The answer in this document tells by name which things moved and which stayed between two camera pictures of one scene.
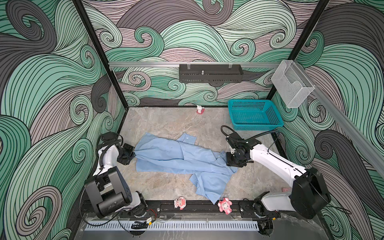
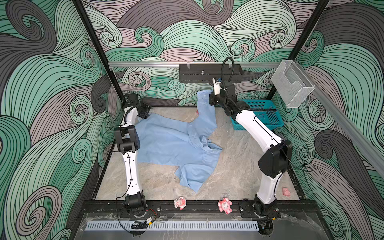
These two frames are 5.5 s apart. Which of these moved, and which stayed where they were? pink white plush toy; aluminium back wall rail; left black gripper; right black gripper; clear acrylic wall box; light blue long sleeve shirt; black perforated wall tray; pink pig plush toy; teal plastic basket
Moved: left black gripper; right black gripper; light blue long sleeve shirt
Stayed: pink pig plush toy; aluminium back wall rail; clear acrylic wall box; black perforated wall tray; teal plastic basket; pink white plush toy
